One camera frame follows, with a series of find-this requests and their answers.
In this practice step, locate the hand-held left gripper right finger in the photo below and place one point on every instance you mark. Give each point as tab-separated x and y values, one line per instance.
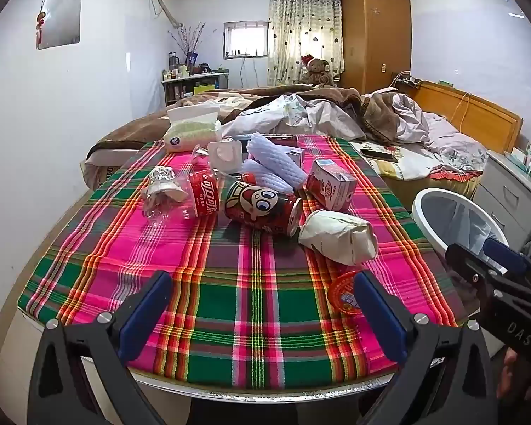
380	318

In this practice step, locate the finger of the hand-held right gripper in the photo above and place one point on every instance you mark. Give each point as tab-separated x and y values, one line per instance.
464	259
506	254

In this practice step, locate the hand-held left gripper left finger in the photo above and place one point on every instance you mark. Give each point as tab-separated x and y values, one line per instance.
146	314

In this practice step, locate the white trash bin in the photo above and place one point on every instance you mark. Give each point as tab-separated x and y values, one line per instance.
451	225

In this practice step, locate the person's right hand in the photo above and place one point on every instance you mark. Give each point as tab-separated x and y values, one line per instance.
511	372

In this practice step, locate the red round cup lid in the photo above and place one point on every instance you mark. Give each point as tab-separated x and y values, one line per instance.
340	294

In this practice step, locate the grey bedside cabinet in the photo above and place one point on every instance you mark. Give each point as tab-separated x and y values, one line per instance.
509	195

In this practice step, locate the crumpled white paper bag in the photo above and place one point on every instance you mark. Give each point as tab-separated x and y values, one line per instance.
336	237

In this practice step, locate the plaid tablecloth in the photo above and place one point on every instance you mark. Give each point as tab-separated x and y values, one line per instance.
248	296

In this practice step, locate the floral bedsheet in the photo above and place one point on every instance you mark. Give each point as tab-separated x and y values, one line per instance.
407	164

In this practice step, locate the pink floral pillow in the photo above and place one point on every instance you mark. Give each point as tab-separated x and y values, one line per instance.
451	141

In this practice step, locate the round table with metal rim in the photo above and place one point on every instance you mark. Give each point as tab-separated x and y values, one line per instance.
248	396

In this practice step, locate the clear bottle with red label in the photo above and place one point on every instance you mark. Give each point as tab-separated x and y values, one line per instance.
203	195

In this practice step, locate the black smartphone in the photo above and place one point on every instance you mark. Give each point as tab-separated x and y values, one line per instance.
378	155

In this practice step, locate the red milk carton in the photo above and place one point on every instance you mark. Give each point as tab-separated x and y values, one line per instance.
329	186

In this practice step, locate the wooden bed headboard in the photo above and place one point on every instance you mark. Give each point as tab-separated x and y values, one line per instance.
478	115

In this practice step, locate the red cartoon drink can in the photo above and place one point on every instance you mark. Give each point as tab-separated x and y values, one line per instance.
256	206

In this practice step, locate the white square plastic container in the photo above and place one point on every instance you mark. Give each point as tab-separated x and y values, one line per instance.
225	155

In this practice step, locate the white foam fruit net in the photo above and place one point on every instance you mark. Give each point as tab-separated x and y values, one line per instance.
274	159
259	176

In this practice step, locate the brown fleece blanket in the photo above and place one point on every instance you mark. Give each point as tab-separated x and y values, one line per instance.
132	128

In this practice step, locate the white tissue pack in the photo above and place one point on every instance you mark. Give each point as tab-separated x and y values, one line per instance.
190	133

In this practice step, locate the power strip with chargers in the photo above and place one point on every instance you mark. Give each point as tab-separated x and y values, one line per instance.
405	79

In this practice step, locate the white floral quilt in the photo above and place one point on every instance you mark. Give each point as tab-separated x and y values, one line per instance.
327	115

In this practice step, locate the red box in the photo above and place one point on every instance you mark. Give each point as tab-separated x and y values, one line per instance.
281	140

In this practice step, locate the cluttered white shelf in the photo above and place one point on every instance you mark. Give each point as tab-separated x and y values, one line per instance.
190	86

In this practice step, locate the brown teddy bear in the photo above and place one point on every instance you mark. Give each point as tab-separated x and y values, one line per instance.
316	71

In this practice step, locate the wooden wardrobe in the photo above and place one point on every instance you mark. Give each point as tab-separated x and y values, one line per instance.
376	31

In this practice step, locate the vase of dry branches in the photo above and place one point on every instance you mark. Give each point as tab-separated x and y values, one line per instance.
188	48

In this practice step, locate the heart patterned curtain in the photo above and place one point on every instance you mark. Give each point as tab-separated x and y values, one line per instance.
292	31

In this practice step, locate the small window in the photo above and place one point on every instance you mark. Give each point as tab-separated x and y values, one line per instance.
245	40

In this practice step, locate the red hanging ornament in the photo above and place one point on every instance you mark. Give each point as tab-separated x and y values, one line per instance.
40	22

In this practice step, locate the wrapped air conditioner pipe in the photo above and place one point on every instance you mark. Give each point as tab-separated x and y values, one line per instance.
163	2

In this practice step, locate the silver wall poster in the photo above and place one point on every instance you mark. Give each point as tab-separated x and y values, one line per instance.
59	24

